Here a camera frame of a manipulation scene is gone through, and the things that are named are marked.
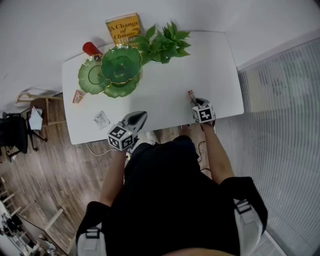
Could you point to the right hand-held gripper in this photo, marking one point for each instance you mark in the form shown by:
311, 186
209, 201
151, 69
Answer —
203, 113

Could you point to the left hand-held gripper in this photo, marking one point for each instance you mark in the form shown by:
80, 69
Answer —
120, 137

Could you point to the red white snack bar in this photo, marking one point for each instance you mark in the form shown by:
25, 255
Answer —
191, 93

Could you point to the clear white small packet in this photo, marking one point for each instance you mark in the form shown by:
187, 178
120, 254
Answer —
101, 120

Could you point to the green glass tiered plates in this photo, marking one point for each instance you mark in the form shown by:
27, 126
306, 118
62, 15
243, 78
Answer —
120, 65

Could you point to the orange snack packet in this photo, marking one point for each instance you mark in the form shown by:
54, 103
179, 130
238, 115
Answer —
78, 97

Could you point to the person's right forearm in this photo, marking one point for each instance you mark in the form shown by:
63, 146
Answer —
217, 152

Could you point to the person's left forearm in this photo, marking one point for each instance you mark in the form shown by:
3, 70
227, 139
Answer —
113, 175

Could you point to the person's left white shoe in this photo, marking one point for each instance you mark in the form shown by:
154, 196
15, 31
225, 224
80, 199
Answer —
150, 137

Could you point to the green potted plant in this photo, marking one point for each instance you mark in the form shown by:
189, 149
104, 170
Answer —
162, 47

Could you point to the red cup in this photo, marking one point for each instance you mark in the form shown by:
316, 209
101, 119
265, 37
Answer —
90, 47

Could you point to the person's black clothing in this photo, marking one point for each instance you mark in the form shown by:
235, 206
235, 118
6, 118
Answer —
175, 200

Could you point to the wooden chair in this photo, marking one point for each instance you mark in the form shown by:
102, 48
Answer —
47, 110

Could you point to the yellow book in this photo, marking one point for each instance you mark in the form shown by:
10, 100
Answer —
122, 27

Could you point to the white papers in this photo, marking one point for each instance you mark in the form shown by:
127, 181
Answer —
35, 120

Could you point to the large black office chair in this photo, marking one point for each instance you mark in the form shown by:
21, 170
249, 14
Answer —
12, 132

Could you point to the white side table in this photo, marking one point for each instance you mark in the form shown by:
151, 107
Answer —
53, 220

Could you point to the cluttered shelf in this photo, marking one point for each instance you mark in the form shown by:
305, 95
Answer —
15, 230

